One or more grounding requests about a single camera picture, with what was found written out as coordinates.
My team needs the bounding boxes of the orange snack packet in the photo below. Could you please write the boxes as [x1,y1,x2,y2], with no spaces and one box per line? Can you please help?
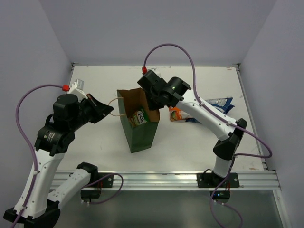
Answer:
[169,107,192,122]

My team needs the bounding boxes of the green paper bag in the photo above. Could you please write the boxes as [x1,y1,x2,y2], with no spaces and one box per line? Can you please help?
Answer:
[115,88,160,153]

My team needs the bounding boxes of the blue snack packet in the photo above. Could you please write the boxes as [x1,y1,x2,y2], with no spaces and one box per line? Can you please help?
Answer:
[206,97,235,114]
[185,104,236,124]

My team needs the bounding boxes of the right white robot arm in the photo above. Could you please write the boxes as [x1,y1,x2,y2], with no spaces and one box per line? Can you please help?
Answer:
[137,70,247,178]

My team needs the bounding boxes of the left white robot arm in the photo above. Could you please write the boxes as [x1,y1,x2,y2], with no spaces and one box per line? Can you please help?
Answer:
[3,94,113,228]

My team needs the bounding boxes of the green white snack bar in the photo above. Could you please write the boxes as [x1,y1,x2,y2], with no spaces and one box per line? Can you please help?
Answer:
[129,107,150,127]

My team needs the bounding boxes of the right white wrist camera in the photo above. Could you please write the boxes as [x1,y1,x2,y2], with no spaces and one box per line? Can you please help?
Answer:
[142,66,161,77]

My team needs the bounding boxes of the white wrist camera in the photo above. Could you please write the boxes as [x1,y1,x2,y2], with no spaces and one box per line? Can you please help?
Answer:
[62,79,87,102]
[142,66,161,77]

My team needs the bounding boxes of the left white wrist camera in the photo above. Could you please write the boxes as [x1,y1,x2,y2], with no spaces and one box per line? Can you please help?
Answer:
[62,79,87,102]

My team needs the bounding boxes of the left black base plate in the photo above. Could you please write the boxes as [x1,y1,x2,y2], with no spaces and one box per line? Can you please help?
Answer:
[80,172,114,201]

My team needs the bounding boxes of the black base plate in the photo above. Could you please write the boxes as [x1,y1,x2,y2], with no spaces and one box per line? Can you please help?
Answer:
[196,169,240,203]
[80,172,114,201]

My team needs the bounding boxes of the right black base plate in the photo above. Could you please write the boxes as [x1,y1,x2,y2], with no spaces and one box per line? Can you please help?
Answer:
[196,169,240,203]

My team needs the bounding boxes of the aluminium mounting rail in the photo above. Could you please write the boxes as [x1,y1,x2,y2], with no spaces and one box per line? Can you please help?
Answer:
[51,170,281,190]

